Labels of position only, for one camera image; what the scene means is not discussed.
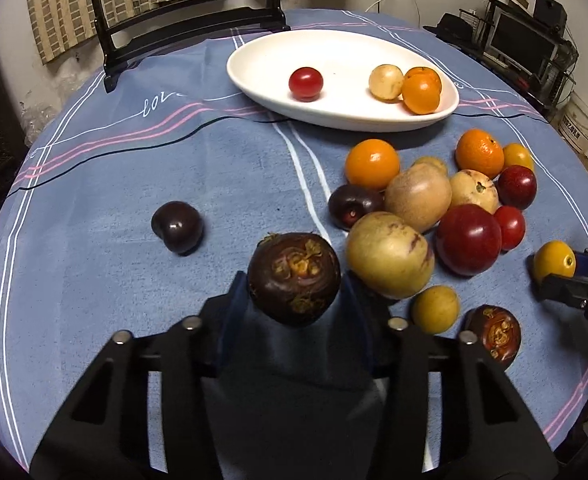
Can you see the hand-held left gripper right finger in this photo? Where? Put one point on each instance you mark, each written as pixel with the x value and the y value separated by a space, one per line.
pixel 358 320

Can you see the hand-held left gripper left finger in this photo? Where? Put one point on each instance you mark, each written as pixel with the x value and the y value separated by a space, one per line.
pixel 231 310

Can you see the small yellow citrus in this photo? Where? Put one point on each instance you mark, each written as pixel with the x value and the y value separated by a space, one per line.
pixel 552 261
pixel 518 156

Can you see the dark purple mangosteen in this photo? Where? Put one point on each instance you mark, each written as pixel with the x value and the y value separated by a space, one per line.
pixel 493 335
pixel 294 280

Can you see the yellow pepino melon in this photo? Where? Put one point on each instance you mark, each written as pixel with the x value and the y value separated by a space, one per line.
pixel 389 255

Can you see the small yellow-green plum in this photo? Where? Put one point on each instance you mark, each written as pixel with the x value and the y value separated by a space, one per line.
pixel 435 310

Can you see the red cherry tomato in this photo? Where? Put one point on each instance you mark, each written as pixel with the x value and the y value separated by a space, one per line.
pixel 305 83
pixel 511 227

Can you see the dark purple plum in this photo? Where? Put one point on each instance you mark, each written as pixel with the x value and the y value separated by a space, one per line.
pixel 177 227
pixel 351 205

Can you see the large red plum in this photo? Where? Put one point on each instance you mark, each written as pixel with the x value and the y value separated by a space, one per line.
pixel 468 240

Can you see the white oval plate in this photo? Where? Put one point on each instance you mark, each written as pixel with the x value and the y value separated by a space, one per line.
pixel 344 55

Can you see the large tan passion fruit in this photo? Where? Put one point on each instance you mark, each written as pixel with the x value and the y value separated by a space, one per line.
pixel 416 197

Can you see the white plastic bucket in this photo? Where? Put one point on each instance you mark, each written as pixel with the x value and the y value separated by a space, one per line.
pixel 581 122

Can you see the pale yellow guava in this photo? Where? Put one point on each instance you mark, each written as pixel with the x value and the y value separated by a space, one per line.
pixel 471 190

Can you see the large smooth orange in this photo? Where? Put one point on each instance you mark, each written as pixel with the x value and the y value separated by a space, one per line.
pixel 372 165

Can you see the orange tangerine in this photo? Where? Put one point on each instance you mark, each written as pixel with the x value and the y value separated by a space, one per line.
pixel 479 153

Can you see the small tan passion fruit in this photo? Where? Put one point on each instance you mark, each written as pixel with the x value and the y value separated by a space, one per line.
pixel 431 164

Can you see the black metal rack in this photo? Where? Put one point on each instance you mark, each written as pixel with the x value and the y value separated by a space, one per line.
pixel 503 72

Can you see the black computer monitor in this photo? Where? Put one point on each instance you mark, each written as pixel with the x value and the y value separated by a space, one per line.
pixel 523 40

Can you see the small orange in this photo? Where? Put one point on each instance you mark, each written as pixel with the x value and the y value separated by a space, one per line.
pixel 426 76
pixel 420 95

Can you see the pale yellow round plum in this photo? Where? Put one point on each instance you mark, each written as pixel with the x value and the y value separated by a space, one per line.
pixel 385 82

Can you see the black speaker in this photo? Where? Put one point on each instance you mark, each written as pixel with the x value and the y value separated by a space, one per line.
pixel 548 10

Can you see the clear plastic bag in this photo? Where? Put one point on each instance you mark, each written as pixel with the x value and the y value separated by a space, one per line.
pixel 39 120

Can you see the black bag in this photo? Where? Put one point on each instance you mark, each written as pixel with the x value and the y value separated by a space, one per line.
pixel 451 27

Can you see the beige checked curtain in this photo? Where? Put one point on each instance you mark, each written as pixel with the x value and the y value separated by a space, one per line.
pixel 59 0

